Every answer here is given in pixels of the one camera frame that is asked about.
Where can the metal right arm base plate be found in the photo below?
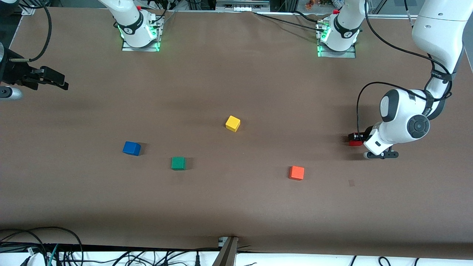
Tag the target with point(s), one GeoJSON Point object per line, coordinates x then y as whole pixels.
{"type": "Point", "coordinates": [127, 48]}

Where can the orange wooden block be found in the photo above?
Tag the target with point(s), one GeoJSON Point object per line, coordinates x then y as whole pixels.
{"type": "Point", "coordinates": [296, 173]}

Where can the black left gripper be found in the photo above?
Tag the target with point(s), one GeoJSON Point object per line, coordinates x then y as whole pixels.
{"type": "Point", "coordinates": [366, 133]}

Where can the grey power strip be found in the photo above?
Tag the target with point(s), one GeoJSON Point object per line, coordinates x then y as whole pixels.
{"type": "Point", "coordinates": [242, 5]}

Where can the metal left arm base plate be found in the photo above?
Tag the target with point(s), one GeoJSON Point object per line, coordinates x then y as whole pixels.
{"type": "Point", "coordinates": [351, 54]}

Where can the red wooden block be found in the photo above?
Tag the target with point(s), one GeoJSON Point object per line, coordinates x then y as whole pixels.
{"type": "Point", "coordinates": [355, 143]}

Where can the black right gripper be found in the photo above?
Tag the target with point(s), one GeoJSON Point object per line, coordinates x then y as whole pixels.
{"type": "Point", "coordinates": [14, 72]}

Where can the blue wooden block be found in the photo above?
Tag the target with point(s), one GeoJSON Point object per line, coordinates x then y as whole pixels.
{"type": "Point", "coordinates": [131, 148]}

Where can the aluminium profile post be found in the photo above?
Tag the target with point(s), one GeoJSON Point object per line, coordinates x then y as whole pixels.
{"type": "Point", "coordinates": [226, 255]}

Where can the black power plug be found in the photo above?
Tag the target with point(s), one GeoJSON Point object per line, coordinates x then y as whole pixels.
{"type": "Point", "coordinates": [197, 259]}

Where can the green wooden block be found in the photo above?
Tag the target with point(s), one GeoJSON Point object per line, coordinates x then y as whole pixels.
{"type": "Point", "coordinates": [178, 163]}

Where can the yellow wooden block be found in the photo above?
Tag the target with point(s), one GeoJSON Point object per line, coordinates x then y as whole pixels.
{"type": "Point", "coordinates": [232, 123]}

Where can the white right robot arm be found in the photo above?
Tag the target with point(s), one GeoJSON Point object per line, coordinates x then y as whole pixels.
{"type": "Point", "coordinates": [133, 33]}

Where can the small metal table clamp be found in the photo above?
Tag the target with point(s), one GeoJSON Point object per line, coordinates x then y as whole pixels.
{"type": "Point", "coordinates": [222, 241]}

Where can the metal corner bracket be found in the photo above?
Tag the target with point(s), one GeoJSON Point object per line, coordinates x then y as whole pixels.
{"type": "Point", "coordinates": [27, 11]}

